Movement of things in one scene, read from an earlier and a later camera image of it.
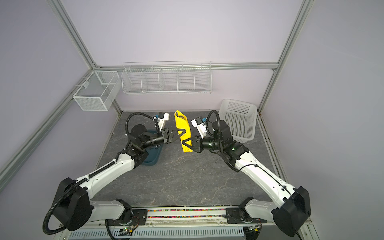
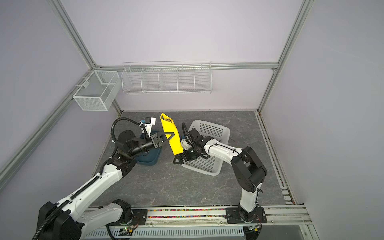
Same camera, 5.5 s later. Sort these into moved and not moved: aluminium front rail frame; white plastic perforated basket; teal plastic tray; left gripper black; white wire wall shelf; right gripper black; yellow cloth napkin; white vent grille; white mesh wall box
Moved: right gripper black; left gripper black; white plastic perforated basket; yellow cloth napkin
Not moved: white mesh wall box; white wire wall shelf; aluminium front rail frame; teal plastic tray; white vent grille
